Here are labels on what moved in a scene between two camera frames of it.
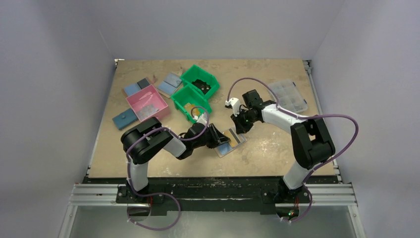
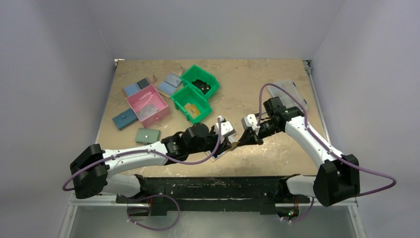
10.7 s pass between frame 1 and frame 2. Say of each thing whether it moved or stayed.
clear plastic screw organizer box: stayed
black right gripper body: moved
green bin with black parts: stayed
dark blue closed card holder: stayed
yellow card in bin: stayed
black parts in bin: stayed
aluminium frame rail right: stayed
